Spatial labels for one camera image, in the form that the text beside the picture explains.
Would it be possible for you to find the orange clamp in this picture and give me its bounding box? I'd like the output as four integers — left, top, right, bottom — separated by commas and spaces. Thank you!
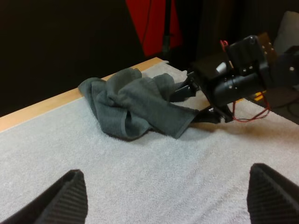
242, 91, 267, 103

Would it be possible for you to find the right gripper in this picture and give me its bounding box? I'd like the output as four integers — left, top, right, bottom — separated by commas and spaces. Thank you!
169, 35, 268, 124

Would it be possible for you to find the grey-green towel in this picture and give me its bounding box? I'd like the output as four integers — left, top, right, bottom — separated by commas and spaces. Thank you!
78, 67, 199, 140

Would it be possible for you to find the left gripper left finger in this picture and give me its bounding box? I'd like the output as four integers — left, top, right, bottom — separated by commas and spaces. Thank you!
0, 169, 89, 224

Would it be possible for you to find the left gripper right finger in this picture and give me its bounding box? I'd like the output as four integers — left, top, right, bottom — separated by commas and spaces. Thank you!
247, 163, 299, 224

